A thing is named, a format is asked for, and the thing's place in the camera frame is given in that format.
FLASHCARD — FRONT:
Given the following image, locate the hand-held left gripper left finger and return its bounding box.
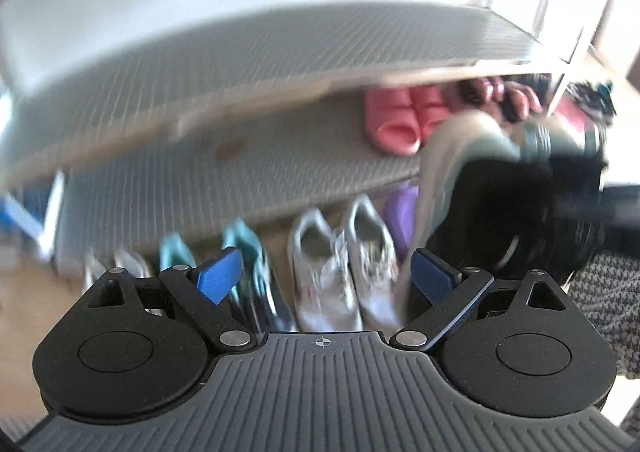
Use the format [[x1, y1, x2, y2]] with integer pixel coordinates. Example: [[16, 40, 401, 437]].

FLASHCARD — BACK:
[[86, 246, 258, 352]]

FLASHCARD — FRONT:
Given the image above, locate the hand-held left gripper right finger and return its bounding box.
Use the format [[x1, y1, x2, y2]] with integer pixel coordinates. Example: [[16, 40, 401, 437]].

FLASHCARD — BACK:
[[387, 248, 576, 350]]

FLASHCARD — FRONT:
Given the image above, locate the black teal-lined sneaker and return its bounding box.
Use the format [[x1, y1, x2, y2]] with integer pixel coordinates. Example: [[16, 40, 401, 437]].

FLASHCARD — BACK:
[[159, 232, 201, 273], [221, 218, 296, 333]]

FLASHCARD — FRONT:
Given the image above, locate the grey mesh sneaker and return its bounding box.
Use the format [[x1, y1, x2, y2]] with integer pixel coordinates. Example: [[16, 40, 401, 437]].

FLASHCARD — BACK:
[[342, 194, 416, 327], [287, 208, 363, 333]]

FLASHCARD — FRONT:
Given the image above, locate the purple slipper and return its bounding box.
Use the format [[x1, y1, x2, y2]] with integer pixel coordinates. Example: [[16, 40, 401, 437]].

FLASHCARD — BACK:
[[382, 184, 421, 263]]

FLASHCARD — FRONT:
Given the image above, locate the black grey-soled sneaker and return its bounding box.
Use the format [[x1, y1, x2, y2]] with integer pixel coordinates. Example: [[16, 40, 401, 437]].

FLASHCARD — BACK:
[[400, 110, 608, 313]]

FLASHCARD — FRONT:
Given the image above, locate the metal shoe rack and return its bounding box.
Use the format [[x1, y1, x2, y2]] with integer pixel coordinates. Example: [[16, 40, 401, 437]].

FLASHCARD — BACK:
[[0, 0, 616, 273]]

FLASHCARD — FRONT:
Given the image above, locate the black striped sneaker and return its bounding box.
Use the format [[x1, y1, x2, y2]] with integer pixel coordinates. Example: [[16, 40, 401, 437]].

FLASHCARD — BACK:
[[565, 82, 593, 112], [585, 80, 616, 123]]

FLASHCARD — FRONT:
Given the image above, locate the fluffy pink slipper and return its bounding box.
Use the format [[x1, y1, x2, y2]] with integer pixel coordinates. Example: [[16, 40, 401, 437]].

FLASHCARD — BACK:
[[450, 78, 506, 115], [500, 82, 543, 123]]

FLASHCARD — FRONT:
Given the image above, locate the white storage cart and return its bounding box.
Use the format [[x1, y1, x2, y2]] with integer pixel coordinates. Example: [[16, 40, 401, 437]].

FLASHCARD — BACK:
[[0, 172, 66, 263]]

